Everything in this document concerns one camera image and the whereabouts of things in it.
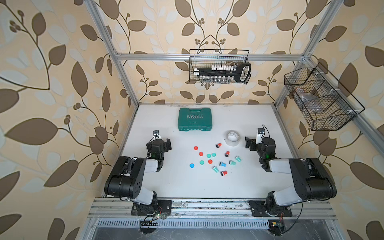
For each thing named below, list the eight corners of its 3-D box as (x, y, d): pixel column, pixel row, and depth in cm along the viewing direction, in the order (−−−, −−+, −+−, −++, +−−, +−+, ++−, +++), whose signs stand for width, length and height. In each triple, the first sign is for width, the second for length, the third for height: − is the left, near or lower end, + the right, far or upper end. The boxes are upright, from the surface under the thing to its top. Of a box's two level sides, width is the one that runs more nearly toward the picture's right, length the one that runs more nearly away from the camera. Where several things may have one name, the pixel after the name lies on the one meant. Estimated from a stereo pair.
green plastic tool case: (177, 131, 106) (176, 127, 102) (179, 111, 118) (178, 107, 114) (212, 131, 106) (212, 127, 102) (210, 111, 118) (211, 107, 114)
